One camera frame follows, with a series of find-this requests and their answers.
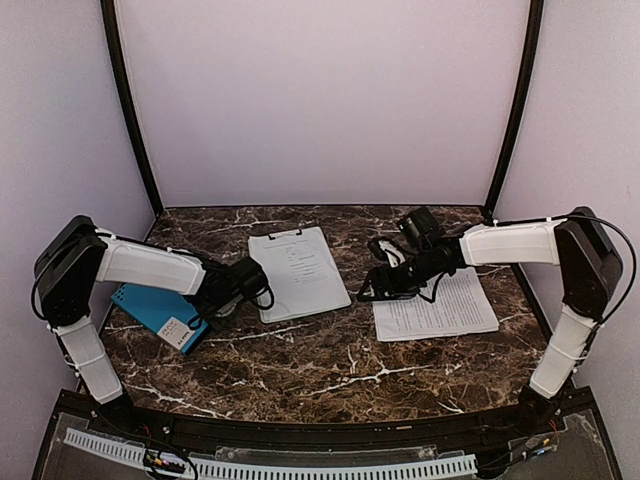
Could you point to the stapled text document stack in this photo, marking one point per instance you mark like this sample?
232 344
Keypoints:
460 308

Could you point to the mint green clipboard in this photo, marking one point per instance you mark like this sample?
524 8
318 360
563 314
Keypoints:
300 275

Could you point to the blue file folder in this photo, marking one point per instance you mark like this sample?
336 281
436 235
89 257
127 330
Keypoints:
165 313

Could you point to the white slotted cable duct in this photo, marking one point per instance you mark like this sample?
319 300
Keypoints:
245 463

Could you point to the black right frame post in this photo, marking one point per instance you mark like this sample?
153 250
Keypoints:
516 113

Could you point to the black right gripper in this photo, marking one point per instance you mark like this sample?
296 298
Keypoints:
388 282

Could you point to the black left frame post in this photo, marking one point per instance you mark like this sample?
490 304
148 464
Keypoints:
126 100

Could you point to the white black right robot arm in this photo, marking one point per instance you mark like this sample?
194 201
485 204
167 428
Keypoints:
577 243

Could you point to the black frame post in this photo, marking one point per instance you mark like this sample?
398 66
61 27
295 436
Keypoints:
516 113
126 100

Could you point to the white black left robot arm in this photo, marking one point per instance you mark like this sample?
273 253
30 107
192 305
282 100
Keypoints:
83 254

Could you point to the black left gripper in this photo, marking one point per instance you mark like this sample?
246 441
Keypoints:
215 310

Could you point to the white printed form sheet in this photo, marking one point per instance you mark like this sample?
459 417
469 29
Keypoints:
295 270

